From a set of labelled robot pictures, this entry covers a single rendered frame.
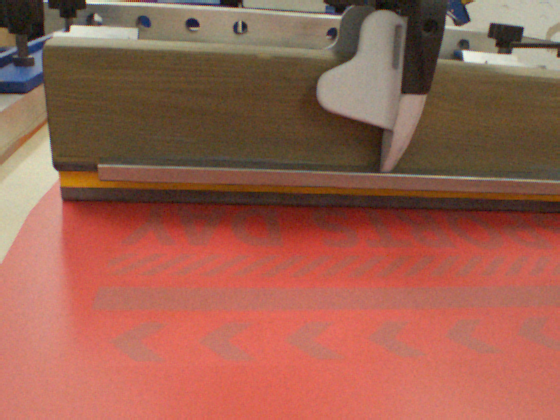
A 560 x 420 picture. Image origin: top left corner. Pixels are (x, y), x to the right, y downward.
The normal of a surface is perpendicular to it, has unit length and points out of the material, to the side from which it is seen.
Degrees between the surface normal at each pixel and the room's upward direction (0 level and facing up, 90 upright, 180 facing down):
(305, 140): 90
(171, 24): 90
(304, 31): 90
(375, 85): 83
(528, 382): 0
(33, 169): 0
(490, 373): 0
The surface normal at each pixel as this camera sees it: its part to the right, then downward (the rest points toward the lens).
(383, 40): 0.12, 0.31
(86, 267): 0.08, -0.90
